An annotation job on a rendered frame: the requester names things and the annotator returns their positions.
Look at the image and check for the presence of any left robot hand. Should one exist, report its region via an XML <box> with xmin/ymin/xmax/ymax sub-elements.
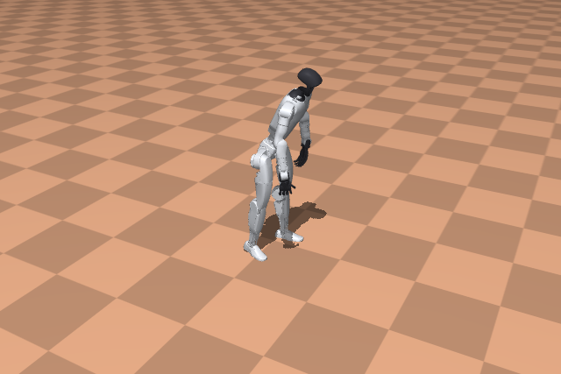
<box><xmin>293</xmin><ymin>139</ymin><xmax>310</xmax><ymax>167</ymax></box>

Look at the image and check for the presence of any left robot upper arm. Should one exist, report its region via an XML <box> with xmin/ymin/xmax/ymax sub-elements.
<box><xmin>299</xmin><ymin>93</ymin><xmax>312</xmax><ymax>123</ymax></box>

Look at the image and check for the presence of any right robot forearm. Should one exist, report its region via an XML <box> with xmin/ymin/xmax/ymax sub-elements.
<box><xmin>274</xmin><ymin>140</ymin><xmax>288</xmax><ymax>180</ymax></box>

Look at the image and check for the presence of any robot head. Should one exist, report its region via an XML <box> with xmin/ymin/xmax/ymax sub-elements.
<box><xmin>288</xmin><ymin>68</ymin><xmax>323</xmax><ymax>102</ymax></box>

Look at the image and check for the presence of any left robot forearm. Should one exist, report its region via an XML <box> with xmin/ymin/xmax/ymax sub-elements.
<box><xmin>299</xmin><ymin>111</ymin><xmax>311</xmax><ymax>145</ymax></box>

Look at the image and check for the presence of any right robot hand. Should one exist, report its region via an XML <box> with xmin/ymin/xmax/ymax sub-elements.
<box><xmin>279</xmin><ymin>173</ymin><xmax>295</xmax><ymax>195</ymax></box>

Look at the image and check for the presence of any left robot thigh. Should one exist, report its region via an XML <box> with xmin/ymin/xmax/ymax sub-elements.
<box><xmin>271</xmin><ymin>147</ymin><xmax>293</xmax><ymax>201</ymax></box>

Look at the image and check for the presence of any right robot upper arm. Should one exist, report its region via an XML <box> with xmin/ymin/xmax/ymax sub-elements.
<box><xmin>273</xmin><ymin>102</ymin><xmax>295</xmax><ymax>149</ymax></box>

